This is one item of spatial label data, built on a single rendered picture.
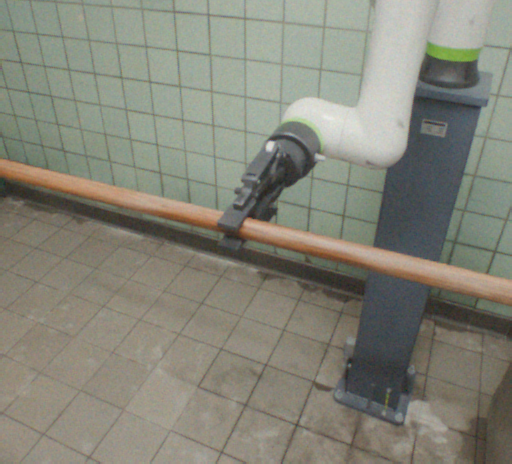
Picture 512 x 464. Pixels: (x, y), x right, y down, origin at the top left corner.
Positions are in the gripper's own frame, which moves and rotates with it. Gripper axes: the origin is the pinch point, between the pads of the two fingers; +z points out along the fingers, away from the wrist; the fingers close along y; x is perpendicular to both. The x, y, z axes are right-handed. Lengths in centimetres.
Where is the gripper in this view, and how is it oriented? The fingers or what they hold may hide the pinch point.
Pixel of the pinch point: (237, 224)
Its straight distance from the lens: 67.3
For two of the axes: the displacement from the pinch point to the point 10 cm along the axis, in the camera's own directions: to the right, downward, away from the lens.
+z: -3.9, 5.3, -7.6
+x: -9.2, -2.1, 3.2
